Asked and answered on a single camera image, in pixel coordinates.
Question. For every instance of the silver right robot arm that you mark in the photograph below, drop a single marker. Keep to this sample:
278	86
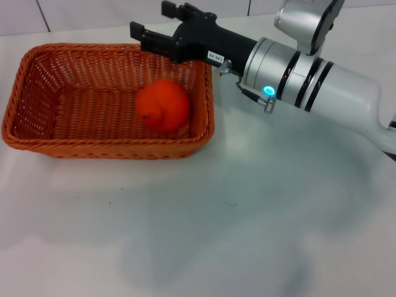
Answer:
340	86

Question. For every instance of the orange toy tangerine with stem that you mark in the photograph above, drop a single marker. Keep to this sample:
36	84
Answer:
167	105

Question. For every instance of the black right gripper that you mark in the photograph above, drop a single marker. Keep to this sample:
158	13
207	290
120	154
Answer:
213	40

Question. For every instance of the orange-brown woven wicker basket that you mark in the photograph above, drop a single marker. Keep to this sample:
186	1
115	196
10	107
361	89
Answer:
92	108

